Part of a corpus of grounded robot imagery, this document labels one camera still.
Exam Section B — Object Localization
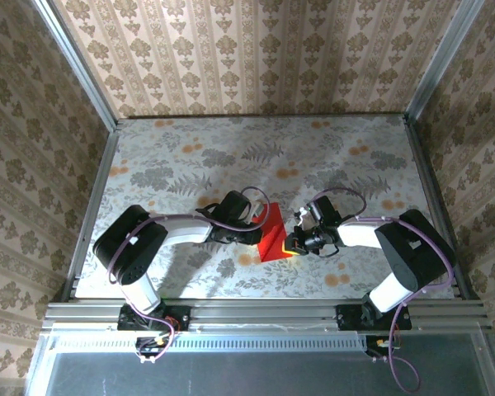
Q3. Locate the grey metal sheet panel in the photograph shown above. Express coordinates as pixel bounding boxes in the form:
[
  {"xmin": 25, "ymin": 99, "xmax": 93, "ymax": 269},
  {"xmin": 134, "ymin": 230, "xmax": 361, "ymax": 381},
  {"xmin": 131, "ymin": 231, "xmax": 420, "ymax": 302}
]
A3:
[{"xmin": 24, "ymin": 329, "xmax": 495, "ymax": 396}]

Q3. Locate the floral table covering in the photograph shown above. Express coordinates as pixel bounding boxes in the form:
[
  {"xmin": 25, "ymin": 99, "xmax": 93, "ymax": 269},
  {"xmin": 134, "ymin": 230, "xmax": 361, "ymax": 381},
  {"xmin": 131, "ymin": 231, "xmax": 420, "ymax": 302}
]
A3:
[{"xmin": 74, "ymin": 115, "xmax": 457, "ymax": 299}]

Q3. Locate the black yellow power connector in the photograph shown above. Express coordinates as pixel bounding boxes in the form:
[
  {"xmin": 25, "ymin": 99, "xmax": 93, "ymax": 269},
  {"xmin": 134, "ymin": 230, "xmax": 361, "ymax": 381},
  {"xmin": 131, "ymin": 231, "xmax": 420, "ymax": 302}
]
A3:
[
  {"xmin": 134, "ymin": 336, "xmax": 170, "ymax": 359},
  {"xmin": 365, "ymin": 334, "xmax": 402, "ymax": 359}
]

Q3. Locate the aluminium mounting rail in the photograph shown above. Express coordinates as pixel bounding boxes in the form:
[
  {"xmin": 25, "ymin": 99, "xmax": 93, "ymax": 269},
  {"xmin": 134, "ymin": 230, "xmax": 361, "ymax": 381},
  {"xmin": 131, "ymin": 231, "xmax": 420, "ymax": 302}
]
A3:
[{"xmin": 43, "ymin": 299, "xmax": 490, "ymax": 331}]

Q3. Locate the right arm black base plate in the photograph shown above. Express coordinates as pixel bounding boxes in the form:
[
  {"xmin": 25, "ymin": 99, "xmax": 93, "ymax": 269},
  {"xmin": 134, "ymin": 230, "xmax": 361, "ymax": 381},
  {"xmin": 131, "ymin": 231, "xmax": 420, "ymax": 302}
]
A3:
[{"xmin": 337, "ymin": 304, "xmax": 413, "ymax": 331}]

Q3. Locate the slotted grey cable duct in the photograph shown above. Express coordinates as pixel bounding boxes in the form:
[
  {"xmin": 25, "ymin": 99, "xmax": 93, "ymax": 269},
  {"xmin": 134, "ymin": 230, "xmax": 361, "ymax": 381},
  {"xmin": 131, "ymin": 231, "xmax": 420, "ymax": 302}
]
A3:
[{"xmin": 51, "ymin": 332, "xmax": 368, "ymax": 352}]

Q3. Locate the aluminium table side rail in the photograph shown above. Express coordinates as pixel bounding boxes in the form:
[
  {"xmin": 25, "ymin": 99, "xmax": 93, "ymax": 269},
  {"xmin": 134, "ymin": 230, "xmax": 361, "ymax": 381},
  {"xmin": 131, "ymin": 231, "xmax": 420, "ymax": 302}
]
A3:
[
  {"xmin": 403, "ymin": 115, "xmax": 479, "ymax": 301},
  {"xmin": 59, "ymin": 128, "xmax": 120, "ymax": 302}
]

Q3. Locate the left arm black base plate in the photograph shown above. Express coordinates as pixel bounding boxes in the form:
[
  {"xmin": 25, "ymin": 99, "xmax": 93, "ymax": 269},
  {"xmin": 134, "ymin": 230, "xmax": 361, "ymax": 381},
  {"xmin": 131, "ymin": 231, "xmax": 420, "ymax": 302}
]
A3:
[{"xmin": 117, "ymin": 304, "xmax": 191, "ymax": 332}]

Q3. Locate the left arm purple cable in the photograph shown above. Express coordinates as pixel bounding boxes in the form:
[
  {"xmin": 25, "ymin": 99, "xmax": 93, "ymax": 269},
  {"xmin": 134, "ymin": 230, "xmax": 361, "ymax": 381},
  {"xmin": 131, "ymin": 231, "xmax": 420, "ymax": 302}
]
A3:
[{"xmin": 106, "ymin": 186, "xmax": 271, "ymax": 366}]

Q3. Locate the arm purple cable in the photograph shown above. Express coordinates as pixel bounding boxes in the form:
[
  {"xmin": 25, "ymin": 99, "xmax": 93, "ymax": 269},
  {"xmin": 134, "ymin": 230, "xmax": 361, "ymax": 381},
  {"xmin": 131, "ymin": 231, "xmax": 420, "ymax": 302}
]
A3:
[
  {"xmin": 309, "ymin": 187, "xmax": 456, "ymax": 394},
  {"xmin": 106, "ymin": 186, "xmax": 271, "ymax": 366}
]

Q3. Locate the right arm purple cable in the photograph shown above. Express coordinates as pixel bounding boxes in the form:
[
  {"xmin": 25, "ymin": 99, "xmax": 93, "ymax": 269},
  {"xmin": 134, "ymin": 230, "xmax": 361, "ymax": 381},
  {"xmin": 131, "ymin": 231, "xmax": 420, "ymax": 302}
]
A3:
[{"xmin": 309, "ymin": 187, "xmax": 456, "ymax": 394}]

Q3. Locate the aluminium frame post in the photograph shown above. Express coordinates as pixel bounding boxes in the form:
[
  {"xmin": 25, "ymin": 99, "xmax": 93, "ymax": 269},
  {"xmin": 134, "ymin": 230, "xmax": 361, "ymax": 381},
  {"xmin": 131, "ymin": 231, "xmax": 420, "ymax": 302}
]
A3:
[
  {"xmin": 29, "ymin": 0, "xmax": 120, "ymax": 132},
  {"xmin": 403, "ymin": 0, "xmax": 488, "ymax": 125}
]

